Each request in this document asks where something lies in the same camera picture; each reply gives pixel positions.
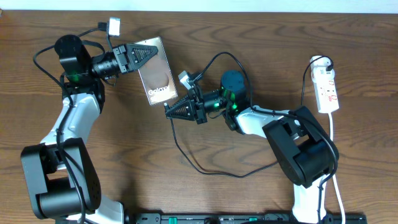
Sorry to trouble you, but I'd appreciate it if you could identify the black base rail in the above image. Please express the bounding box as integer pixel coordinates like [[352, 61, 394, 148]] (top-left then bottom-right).
[[125, 210, 368, 224]]

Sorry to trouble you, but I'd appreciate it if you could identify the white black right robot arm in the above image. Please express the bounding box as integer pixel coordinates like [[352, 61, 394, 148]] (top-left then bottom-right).
[[165, 70, 339, 223]]

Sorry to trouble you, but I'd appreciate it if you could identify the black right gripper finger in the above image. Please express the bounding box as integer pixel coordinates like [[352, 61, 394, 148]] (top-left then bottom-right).
[[170, 95, 192, 109], [164, 103, 195, 121]]

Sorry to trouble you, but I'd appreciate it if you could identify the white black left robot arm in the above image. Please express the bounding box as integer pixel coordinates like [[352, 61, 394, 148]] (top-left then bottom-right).
[[21, 35, 159, 223]]

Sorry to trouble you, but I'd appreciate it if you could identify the white power strip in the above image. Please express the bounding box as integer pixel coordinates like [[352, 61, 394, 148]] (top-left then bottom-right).
[[311, 67, 340, 114]]

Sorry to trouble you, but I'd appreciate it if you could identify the black USB charging cable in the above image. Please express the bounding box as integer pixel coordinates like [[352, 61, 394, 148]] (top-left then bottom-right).
[[164, 55, 335, 179]]

